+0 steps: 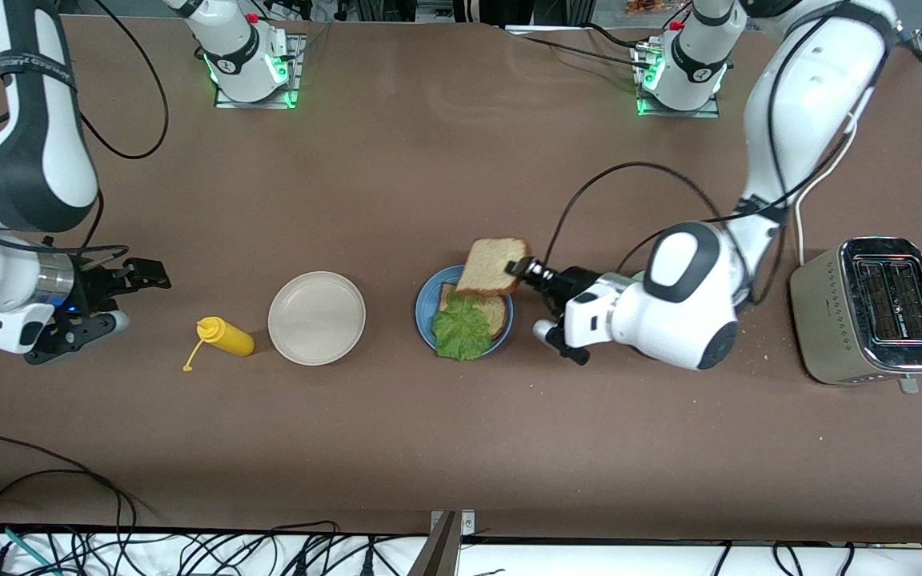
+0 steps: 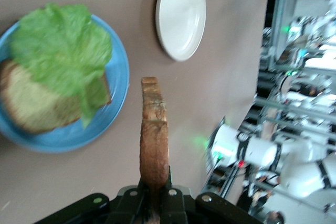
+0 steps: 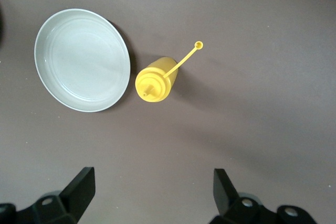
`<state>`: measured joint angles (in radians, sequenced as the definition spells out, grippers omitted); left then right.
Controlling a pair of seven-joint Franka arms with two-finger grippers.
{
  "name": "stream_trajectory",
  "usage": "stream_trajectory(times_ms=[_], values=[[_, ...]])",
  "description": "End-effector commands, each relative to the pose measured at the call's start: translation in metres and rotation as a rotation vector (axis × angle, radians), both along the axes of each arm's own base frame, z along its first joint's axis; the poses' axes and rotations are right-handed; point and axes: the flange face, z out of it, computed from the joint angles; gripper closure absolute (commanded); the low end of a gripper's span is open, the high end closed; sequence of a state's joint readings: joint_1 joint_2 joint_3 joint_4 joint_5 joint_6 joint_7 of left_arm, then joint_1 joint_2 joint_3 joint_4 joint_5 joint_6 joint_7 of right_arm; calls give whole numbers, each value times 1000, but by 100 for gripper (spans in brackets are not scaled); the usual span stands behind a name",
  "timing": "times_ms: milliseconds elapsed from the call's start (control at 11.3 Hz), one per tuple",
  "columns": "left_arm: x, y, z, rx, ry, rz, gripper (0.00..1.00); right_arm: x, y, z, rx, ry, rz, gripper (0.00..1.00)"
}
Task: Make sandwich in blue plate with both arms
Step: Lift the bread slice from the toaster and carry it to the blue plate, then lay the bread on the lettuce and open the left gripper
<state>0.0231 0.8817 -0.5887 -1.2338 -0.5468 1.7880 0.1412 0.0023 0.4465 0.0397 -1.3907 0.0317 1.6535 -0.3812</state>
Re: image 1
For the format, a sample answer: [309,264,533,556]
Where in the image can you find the brown bread slice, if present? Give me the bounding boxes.
[455,237,532,298]
[439,282,508,340]

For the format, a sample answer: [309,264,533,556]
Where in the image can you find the green lettuce leaf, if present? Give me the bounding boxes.
[431,293,494,362]

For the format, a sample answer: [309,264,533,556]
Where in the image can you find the yellow mustard squeeze bottle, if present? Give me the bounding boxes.
[182,317,256,374]

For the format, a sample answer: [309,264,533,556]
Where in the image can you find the blue round plate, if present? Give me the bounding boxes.
[415,265,515,359]

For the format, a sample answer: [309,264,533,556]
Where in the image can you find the beige round plate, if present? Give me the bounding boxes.
[267,271,367,366]

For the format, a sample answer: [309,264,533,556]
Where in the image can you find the silver two-slot toaster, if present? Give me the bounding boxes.
[789,236,922,395]

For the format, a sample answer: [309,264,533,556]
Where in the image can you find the orange food packet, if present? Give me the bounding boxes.
[625,0,690,17]

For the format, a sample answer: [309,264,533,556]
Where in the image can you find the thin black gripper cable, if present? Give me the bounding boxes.
[0,188,130,269]

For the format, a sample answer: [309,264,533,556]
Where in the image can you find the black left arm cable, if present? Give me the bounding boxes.
[545,162,754,273]

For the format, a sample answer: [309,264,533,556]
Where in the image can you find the black right arm loop cable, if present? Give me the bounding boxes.
[77,0,170,159]

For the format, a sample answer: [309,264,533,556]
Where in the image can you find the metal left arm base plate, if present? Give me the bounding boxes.
[635,40,722,118]

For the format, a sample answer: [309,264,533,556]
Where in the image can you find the black base cable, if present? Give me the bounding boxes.
[521,34,654,71]

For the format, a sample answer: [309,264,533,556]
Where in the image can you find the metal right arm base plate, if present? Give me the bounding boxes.
[214,34,304,109]

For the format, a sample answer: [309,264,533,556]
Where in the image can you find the teal cable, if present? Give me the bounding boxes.
[0,520,58,576]

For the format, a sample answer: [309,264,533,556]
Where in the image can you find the metal table edge bracket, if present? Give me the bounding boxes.
[407,510,478,576]

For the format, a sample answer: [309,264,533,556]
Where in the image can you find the white toaster power cable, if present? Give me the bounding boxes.
[794,112,862,266]

